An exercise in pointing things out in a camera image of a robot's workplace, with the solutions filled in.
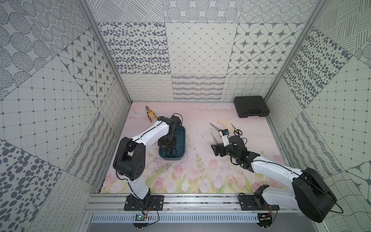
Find all-black scissors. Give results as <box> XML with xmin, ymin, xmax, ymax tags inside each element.
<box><xmin>161</xmin><ymin>147</ymin><xmax>177</xmax><ymax>158</ymax></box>

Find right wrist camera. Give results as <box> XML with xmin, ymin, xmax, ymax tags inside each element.
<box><xmin>219</xmin><ymin>129</ymin><xmax>230</xmax><ymax>147</ymax></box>

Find right controller board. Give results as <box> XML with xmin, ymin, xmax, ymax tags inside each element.
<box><xmin>257</xmin><ymin>214</ymin><xmax>273</xmax><ymax>229</ymax></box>

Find yellow black pliers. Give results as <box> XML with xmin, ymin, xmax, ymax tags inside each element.
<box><xmin>146</xmin><ymin>106</ymin><xmax>157</xmax><ymax>122</ymax></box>

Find teal plastic storage box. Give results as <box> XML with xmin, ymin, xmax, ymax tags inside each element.
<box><xmin>158</xmin><ymin>126</ymin><xmax>186</xmax><ymax>161</ymax></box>

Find controller board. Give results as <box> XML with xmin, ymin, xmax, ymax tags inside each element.
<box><xmin>133</xmin><ymin>214</ymin><xmax>148</xmax><ymax>229</ymax></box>
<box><xmin>257</xmin><ymin>214</ymin><xmax>273</xmax><ymax>229</ymax></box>

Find white vent grille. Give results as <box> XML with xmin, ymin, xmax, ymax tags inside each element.
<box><xmin>91</xmin><ymin>213</ymin><xmax>258</xmax><ymax>223</ymax></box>

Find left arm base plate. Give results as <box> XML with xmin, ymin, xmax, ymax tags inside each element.
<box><xmin>124</xmin><ymin>194</ymin><xmax>164</xmax><ymax>211</ymax></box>

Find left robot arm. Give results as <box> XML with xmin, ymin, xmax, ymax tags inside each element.
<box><xmin>113</xmin><ymin>113</ymin><xmax>185</xmax><ymax>201</ymax></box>

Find aluminium mounting rail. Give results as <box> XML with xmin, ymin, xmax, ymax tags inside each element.
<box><xmin>82</xmin><ymin>192</ymin><xmax>305</xmax><ymax>215</ymax></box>

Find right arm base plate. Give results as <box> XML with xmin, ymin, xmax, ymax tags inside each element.
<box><xmin>237</xmin><ymin>193</ymin><xmax>280</xmax><ymax>211</ymax></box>

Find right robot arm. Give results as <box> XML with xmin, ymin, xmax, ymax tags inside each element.
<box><xmin>211</xmin><ymin>136</ymin><xmax>337</xmax><ymax>222</ymax></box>

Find black plastic tool case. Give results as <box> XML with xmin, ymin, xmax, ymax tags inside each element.
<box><xmin>233</xmin><ymin>96</ymin><xmax>270</xmax><ymax>118</ymax></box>

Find left controller board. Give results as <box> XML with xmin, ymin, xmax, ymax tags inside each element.
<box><xmin>133</xmin><ymin>214</ymin><xmax>148</xmax><ymax>229</ymax></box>

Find black handled scissors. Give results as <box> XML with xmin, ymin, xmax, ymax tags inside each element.
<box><xmin>231</xmin><ymin>124</ymin><xmax>243</xmax><ymax>136</ymax></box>

